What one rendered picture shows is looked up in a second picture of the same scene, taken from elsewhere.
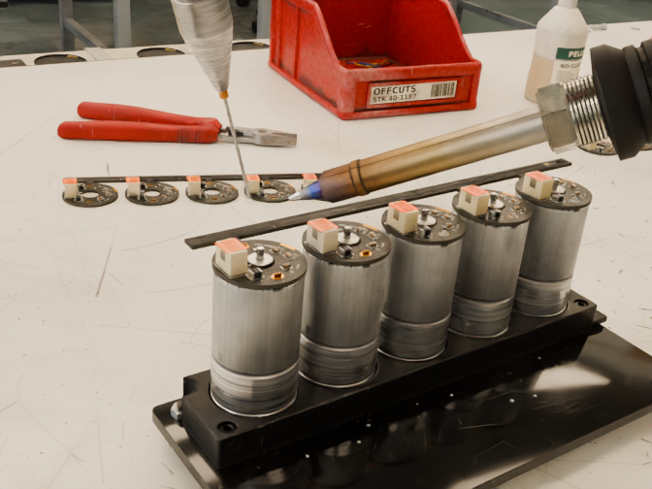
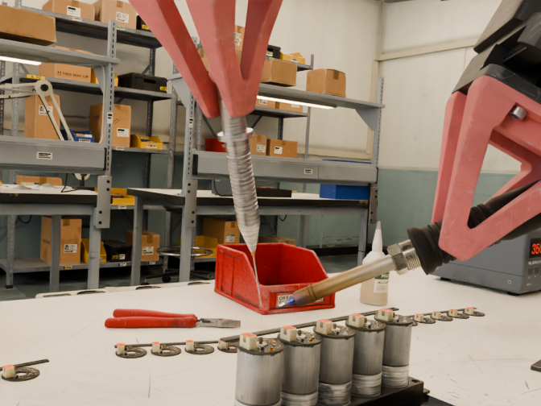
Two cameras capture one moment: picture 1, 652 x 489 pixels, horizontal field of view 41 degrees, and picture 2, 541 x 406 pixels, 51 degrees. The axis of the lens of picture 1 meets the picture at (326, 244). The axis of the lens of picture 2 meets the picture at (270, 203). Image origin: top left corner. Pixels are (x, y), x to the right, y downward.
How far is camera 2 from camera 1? 10 cm
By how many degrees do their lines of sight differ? 24
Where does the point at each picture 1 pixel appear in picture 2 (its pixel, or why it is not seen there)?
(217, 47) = (254, 229)
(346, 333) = (303, 385)
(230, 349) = (248, 391)
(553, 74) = (374, 287)
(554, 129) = (398, 262)
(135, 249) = (163, 376)
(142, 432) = not seen: outside the picture
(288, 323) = (277, 375)
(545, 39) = not seen: hidden behind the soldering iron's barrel
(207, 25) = (251, 220)
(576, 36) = not seen: hidden behind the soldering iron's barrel
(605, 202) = (415, 346)
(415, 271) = (333, 354)
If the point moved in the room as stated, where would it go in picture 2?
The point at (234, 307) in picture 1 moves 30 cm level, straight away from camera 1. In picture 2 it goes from (250, 366) to (208, 263)
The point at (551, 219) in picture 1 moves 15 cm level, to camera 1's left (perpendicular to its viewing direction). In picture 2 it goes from (394, 331) to (155, 321)
